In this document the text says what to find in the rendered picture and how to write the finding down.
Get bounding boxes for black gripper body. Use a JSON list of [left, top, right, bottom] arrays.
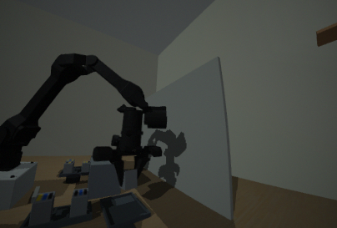
[[93, 127, 162, 162]]

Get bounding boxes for dark grey flat panel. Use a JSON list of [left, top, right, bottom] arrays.
[[141, 57, 234, 220]]

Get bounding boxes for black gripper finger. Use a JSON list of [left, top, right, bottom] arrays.
[[134, 156, 151, 177], [109, 160, 124, 186]]

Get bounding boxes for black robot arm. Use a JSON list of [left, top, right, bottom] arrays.
[[0, 53, 167, 171]]

